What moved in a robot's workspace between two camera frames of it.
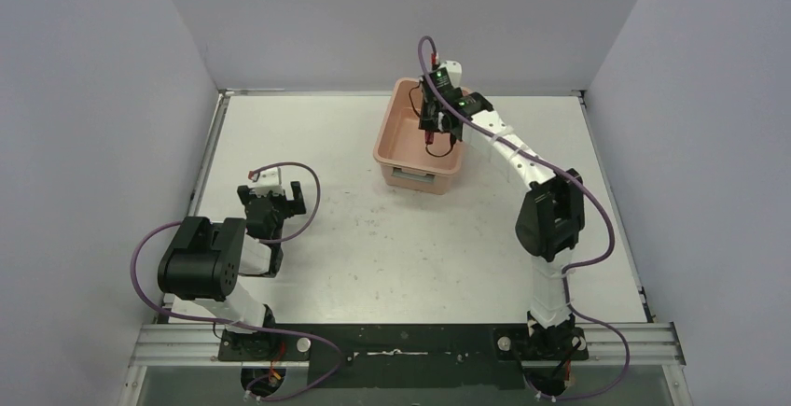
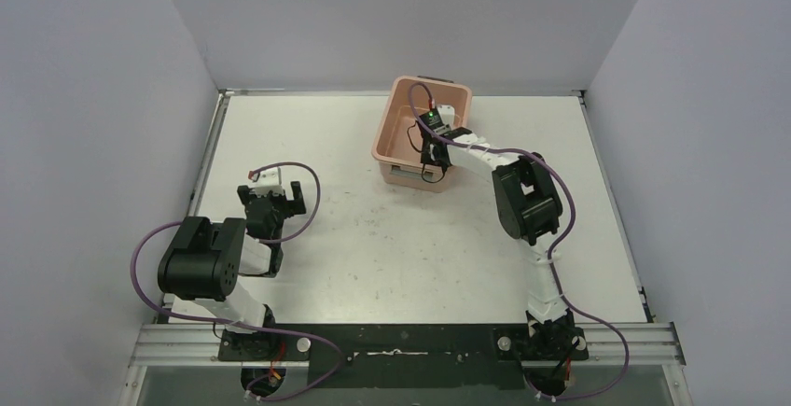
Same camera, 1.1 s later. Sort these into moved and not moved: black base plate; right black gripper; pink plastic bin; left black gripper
Moved: right black gripper
Not moved: left black gripper; black base plate; pink plastic bin
